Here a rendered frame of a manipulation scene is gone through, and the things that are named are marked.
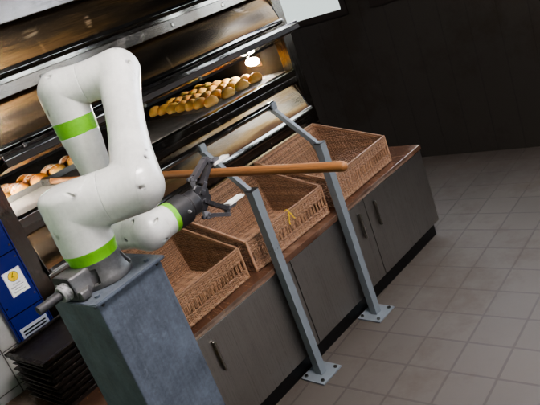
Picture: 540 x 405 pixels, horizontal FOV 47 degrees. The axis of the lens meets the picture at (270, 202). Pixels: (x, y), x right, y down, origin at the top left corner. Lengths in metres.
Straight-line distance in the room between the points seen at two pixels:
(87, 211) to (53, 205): 0.08
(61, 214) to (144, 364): 0.40
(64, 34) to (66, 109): 1.11
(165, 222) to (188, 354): 0.36
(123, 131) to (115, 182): 0.16
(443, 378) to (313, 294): 0.68
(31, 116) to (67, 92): 0.98
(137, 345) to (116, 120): 0.54
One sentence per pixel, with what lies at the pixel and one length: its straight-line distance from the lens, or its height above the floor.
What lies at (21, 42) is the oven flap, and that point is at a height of 1.80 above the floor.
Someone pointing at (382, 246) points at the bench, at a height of 0.25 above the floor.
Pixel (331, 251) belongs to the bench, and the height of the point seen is 0.44.
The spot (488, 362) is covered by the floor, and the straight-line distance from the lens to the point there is 2.81.
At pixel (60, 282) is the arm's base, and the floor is 1.25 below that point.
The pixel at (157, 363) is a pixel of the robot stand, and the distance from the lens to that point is 1.59.
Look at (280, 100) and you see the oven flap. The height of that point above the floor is 1.06.
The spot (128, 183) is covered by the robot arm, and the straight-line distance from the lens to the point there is 1.43.
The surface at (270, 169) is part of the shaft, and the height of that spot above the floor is 1.19.
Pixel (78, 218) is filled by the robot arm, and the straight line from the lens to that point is 1.47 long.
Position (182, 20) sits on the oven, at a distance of 3.21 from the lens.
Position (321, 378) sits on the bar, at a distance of 2.95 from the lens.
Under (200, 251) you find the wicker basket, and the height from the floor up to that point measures 0.71.
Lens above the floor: 1.73
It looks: 19 degrees down
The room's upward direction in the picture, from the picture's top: 21 degrees counter-clockwise
